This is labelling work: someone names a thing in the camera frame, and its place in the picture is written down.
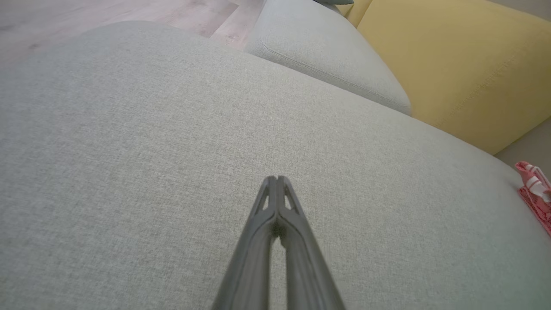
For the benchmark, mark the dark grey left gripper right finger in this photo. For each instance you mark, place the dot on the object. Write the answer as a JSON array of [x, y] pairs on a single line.
[[308, 267]]

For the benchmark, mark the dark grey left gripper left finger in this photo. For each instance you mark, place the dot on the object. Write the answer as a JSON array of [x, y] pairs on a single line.
[[249, 267]]

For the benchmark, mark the red white basketball jersey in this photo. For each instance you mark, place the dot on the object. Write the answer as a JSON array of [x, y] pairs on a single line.
[[538, 202]]

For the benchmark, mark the large grey sofa seat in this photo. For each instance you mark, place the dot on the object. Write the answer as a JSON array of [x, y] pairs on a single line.
[[172, 129]]

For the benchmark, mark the narrow grey sofa seat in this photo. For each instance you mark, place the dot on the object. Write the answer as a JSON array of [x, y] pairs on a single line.
[[318, 47]]

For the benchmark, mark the yellow sofa backrest cushion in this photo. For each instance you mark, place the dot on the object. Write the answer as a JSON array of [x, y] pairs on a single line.
[[465, 73], [353, 10]]

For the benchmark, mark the blue grey pillow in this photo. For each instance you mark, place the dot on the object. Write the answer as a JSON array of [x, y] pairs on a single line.
[[333, 1]]

